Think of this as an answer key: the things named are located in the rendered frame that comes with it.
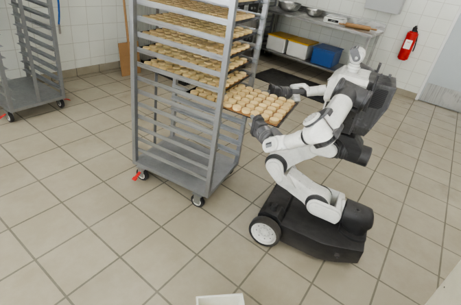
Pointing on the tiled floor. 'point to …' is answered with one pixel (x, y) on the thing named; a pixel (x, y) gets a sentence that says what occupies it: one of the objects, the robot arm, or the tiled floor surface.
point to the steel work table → (328, 27)
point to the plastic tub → (221, 299)
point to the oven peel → (127, 38)
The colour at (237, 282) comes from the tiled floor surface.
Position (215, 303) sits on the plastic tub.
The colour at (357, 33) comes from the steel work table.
